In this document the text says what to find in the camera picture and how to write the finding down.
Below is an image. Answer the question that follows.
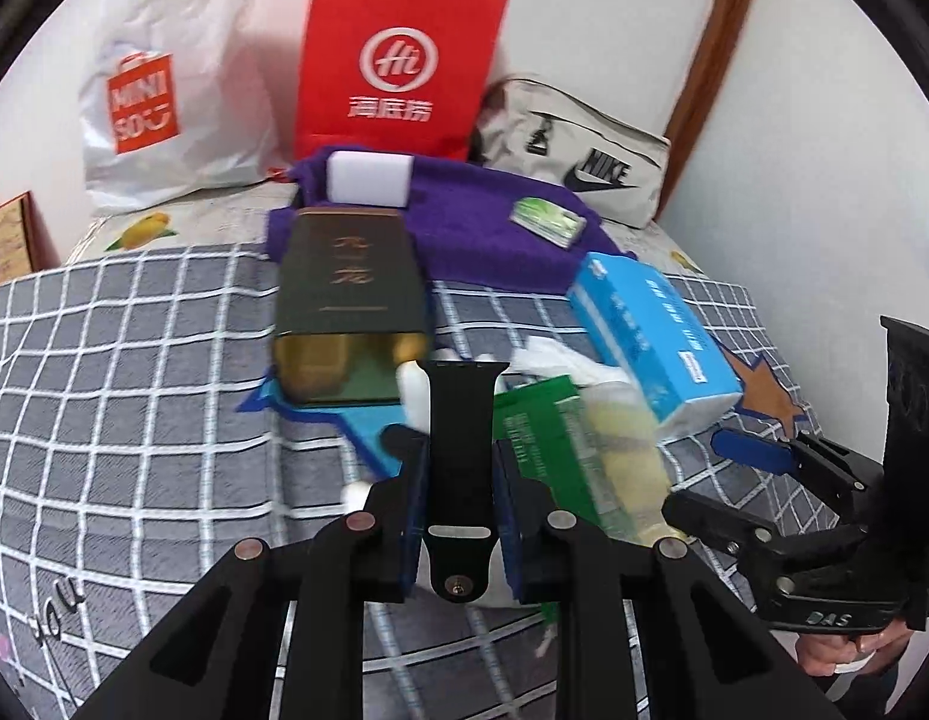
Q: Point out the black watch strap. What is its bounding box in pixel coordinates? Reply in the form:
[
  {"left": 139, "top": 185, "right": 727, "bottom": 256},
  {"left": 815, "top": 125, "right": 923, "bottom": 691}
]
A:
[{"left": 417, "top": 358, "right": 512, "bottom": 605}]

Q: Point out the green yellow sponge pack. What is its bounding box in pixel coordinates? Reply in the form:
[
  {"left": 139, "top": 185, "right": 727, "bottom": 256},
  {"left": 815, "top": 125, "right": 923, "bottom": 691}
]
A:
[{"left": 494, "top": 376, "right": 679, "bottom": 546}]

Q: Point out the white tissue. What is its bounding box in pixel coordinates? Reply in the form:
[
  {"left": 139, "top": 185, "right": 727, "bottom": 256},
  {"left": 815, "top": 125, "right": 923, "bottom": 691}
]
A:
[{"left": 508, "top": 337, "right": 636, "bottom": 388}]

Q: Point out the green packet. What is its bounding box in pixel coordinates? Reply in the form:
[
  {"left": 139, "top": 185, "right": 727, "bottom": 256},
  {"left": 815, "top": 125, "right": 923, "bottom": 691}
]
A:
[{"left": 510, "top": 197, "right": 586, "bottom": 249}]

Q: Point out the right hand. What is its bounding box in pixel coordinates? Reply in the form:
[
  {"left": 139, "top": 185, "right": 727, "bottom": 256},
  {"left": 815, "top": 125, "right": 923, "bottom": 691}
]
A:
[{"left": 795, "top": 619, "right": 914, "bottom": 678}]

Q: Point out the blue tissue pack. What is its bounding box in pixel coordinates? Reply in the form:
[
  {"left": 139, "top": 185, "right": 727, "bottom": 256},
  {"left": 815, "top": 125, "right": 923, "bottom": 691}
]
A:
[{"left": 567, "top": 252, "right": 743, "bottom": 440}]

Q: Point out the dark green tin box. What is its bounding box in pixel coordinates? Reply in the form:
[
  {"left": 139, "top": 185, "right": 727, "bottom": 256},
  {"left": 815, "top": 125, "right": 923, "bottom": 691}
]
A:
[{"left": 271, "top": 205, "right": 432, "bottom": 406}]

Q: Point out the grey checked bed sheet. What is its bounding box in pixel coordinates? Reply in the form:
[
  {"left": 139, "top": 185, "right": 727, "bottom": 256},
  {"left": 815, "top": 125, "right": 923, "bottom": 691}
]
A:
[{"left": 0, "top": 243, "right": 837, "bottom": 718}]

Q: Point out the purple towel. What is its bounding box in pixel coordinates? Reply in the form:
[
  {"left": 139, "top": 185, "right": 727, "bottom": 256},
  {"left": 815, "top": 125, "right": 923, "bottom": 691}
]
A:
[{"left": 264, "top": 148, "right": 618, "bottom": 294}]

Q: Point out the white sponge block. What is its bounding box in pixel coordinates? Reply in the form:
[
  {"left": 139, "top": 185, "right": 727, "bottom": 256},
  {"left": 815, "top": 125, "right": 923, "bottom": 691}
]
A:
[{"left": 326, "top": 151, "right": 414, "bottom": 208}]

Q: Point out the beige Nike bag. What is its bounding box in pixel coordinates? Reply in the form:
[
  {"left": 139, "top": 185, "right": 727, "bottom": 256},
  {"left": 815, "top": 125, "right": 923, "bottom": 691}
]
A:
[{"left": 478, "top": 75, "right": 670, "bottom": 227}]

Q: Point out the brown framed picture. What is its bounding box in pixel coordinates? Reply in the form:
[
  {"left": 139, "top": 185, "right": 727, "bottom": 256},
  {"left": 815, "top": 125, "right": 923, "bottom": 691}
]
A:
[{"left": 0, "top": 192, "right": 41, "bottom": 284}]

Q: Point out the red paper shopping bag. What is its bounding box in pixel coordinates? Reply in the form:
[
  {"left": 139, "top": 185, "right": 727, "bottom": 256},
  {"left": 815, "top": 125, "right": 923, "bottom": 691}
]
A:
[{"left": 293, "top": 0, "right": 508, "bottom": 160}]

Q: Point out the white Miniso plastic bag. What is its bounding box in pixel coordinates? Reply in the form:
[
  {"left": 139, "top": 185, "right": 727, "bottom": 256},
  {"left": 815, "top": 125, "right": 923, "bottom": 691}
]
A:
[{"left": 79, "top": 0, "right": 281, "bottom": 215}]

